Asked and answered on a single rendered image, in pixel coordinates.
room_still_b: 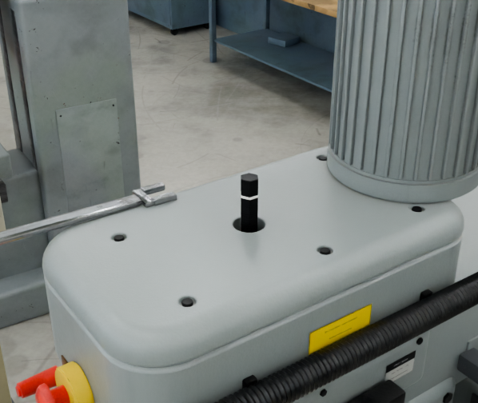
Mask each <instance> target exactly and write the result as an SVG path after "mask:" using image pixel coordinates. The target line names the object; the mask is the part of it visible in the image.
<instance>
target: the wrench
mask: <svg viewBox="0 0 478 403"><path fill-rule="evenodd" d="M163 190H165V184H164V183H163V182H159V183H156V184H153V185H150V186H145V187H141V188H140V189H138V190H133V195H129V196H127V197H123V198H119V199H115V200H112V201H108V202H104V203H101V204H98V205H92V206H90V207H86V208H84V209H78V210H75V211H72V212H69V213H64V214H61V215H58V216H55V217H49V218H47V219H43V220H40V221H35V222H32V223H29V224H25V225H20V226H18V227H14V228H11V229H6V230H3V231H0V245H3V244H6V243H9V242H12V241H17V240H20V239H23V238H26V237H31V236H34V235H37V234H40V233H45V232H48V231H51V230H54V229H59V228H62V227H65V226H68V225H73V224H76V223H79V222H82V221H87V220H90V219H93V218H96V217H101V216H104V215H107V214H110V213H115V212H118V211H121V210H124V209H129V208H132V207H135V206H138V205H141V204H142V205H143V206H144V207H146V208H148V207H150V206H154V205H155V206H156V205H161V204H164V203H166V202H171V201H175V200H177V195H176V194H175V193H174V192H169V193H166V194H161V195H158V196H155V197H152V198H150V197H149V196H148V195H150V194H155V193H157V192H161V191H163Z"/></svg>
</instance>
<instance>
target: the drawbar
mask: <svg viewBox="0 0 478 403"><path fill-rule="evenodd" d="M257 195H258V176H257V174H251V173H247V174H242V175H241V196H245V197H248V198H251V197H254V196H257ZM257 213H258V198H254V199H252V200H248V199H244V198H241V232H245V233H254V232H257Z"/></svg>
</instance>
